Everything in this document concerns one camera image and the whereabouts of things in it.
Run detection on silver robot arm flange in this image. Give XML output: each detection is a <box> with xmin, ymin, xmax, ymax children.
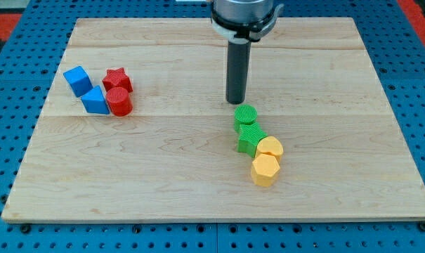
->
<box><xmin>211</xmin><ymin>0</ymin><xmax>285</xmax><ymax>44</ymax></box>

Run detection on green cylinder block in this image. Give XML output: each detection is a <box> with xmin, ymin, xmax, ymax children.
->
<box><xmin>233</xmin><ymin>104</ymin><xmax>257</xmax><ymax>132</ymax></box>

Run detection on green star block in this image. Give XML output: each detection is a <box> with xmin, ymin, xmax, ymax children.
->
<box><xmin>237</xmin><ymin>122</ymin><xmax>268</xmax><ymax>158</ymax></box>

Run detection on yellow heart block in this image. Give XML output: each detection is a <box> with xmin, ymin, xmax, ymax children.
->
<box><xmin>255</xmin><ymin>136</ymin><xmax>284</xmax><ymax>162</ymax></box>

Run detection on yellow hexagon block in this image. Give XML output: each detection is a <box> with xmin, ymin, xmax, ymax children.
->
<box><xmin>250</xmin><ymin>154</ymin><xmax>280</xmax><ymax>187</ymax></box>

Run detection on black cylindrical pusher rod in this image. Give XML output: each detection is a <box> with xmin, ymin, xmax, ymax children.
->
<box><xmin>225</xmin><ymin>42</ymin><xmax>251</xmax><ymax>105</ymax></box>

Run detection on wooden board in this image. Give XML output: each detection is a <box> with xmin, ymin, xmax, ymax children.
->
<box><xmin>2</xmin><ymin>18</ymin><xmax>425</xmax><ymax>223</ymax></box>

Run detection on red cylinder block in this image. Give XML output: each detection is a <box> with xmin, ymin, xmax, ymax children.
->
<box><xmin>106</xmin><ymin>87</ymin><xmax>133</xmax><ymax>117</ymax></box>

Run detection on red star block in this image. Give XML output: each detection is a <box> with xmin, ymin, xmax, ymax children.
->
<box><xmin>102</xmin><ymin>67</ymin><xmax>133</xmax><ymax>93</ymax></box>

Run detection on blue triangular block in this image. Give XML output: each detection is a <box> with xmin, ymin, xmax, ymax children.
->
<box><xmin>81</xmin><ymin>86</ymin><xmax>110</xmax><ymax>115</ymax></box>

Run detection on blue cube block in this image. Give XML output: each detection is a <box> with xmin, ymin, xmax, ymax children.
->
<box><xmin>63</xmin><ymin>66</ymin><xmax>93</xmax><ymax>97</ymax></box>

